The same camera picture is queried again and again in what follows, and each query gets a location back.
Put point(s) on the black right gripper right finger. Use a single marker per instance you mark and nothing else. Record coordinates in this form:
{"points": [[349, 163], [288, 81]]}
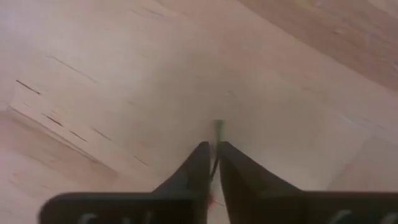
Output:
{"points": [[280, 208]]}

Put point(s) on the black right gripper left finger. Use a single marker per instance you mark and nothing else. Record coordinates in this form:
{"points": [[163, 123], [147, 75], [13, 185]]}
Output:
{"points": [[140, 208]]}

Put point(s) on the red toy cherry with stem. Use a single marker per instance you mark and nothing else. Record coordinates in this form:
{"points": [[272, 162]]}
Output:
{"points": [[219, 126]]}

